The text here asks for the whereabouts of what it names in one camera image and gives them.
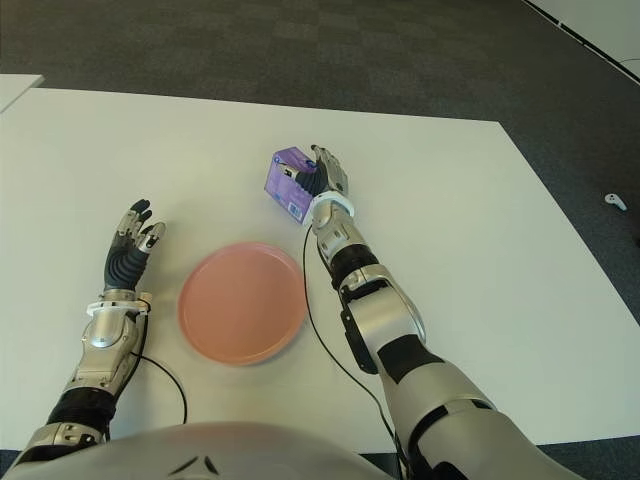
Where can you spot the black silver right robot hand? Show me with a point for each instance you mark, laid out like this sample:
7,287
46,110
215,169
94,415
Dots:
330,175

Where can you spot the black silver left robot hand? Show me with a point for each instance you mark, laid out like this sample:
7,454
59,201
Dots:
122,265

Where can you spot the purple tissue paper pack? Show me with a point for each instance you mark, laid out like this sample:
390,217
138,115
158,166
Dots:
280,187

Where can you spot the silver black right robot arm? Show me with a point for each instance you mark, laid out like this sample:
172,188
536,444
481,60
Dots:
385,310

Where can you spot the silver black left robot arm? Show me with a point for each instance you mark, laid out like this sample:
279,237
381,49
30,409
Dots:
105,330

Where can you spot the pink round plate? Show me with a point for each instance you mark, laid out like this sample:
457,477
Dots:
242,302

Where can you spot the silver robot torso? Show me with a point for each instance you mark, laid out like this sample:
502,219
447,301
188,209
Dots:
200,450

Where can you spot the white side table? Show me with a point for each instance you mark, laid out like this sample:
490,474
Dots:
15,87

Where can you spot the white handheld controller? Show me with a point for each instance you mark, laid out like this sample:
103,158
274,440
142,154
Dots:
616,201

